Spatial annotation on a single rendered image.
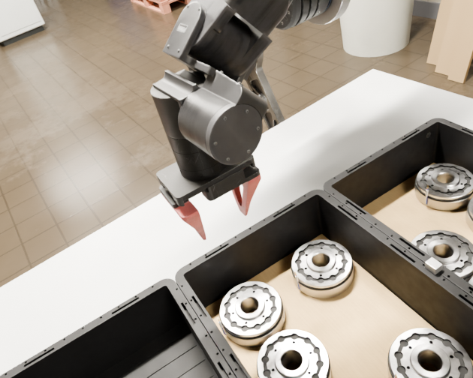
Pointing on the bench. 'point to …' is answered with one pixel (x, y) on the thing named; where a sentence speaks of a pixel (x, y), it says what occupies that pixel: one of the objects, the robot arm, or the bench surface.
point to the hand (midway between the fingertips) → (221, 220)
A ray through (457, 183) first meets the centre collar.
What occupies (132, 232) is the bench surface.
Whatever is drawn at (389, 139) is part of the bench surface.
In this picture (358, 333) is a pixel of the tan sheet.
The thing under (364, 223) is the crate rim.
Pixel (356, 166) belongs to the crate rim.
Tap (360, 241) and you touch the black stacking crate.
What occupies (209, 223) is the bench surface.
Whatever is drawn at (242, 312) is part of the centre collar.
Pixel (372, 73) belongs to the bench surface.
